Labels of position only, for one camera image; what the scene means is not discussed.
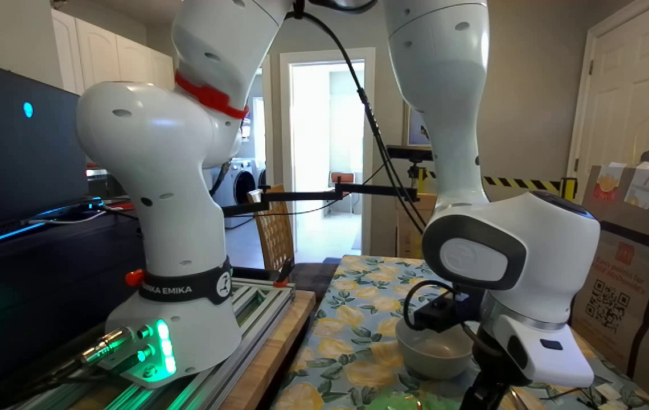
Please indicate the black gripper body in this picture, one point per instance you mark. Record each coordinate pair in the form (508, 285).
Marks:
(494, 371)

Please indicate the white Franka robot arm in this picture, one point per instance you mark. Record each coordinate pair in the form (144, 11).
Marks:
(178, 189)

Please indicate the pale ceramic bowl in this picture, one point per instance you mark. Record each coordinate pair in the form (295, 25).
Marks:
(436, 353)

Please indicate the green snack packet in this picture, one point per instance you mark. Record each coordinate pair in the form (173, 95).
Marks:
(394, 402)

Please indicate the lemon print tablecloth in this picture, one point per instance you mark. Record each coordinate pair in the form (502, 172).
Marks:
(354, 304)

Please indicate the brown paper bag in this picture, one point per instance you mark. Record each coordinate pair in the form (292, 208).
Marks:
(642, 304)

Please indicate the yellow black hazard tape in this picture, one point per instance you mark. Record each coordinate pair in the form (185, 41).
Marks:
(524, 182)

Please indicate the wooden board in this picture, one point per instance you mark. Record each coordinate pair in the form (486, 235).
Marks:
(269, 365)

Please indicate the wooden chair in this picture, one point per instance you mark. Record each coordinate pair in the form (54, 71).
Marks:
(273, 235)

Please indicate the white panel door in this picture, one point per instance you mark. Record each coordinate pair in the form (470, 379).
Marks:
(631, 69)

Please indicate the red emergency stop knob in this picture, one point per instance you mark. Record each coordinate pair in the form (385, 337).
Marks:
(132, 276)

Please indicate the black cabinet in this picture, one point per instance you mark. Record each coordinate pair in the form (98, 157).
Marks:
(29, 297)

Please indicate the black computer monitor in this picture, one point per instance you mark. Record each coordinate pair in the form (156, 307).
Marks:
(12, 143)

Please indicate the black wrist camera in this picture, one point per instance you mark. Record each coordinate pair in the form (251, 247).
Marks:
(445, 313)

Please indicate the black camera on stand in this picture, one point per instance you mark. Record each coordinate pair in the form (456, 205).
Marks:
(409, 153)

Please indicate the aluminium rail mounting plate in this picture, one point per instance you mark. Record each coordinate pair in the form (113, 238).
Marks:
(255, 309)

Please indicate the white wall cabinets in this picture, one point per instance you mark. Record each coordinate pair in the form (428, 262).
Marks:
(103, 52)

